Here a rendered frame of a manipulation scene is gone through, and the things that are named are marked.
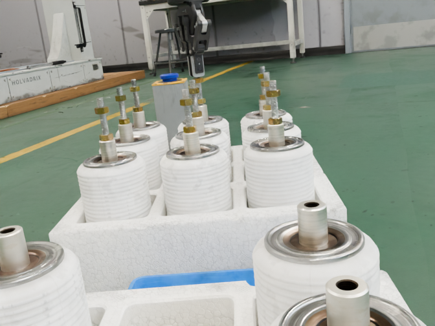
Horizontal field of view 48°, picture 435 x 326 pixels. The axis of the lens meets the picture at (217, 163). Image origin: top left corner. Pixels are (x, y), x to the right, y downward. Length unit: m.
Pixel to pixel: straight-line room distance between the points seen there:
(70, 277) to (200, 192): 0.29
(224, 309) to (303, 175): 0.26
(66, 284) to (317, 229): 0.20
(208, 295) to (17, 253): 0.17
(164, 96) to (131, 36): 5.29
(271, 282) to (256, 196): 0.32
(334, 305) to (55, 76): 3.76
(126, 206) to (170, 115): 0.42
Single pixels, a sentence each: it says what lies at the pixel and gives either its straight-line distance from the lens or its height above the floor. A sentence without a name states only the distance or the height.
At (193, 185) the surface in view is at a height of 0.22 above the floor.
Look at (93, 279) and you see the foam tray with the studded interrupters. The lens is 0.69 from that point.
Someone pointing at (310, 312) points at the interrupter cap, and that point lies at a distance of 0.30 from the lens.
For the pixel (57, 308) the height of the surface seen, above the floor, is 0.23.
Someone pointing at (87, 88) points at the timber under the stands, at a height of 0.05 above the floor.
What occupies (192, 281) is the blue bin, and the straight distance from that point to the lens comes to 0.64.
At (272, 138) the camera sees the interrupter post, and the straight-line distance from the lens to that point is 0.67.
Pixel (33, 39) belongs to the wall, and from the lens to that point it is 7.12.
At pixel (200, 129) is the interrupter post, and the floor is 0.26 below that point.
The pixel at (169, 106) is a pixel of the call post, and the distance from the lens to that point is 1.06.
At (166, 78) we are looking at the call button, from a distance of 1.06.
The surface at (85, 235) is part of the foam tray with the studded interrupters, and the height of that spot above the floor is 0.17.
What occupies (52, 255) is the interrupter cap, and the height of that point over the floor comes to 0.25.
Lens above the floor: 0.42
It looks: 15 degrees down
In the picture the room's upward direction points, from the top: 6 degrees counter-clockwise
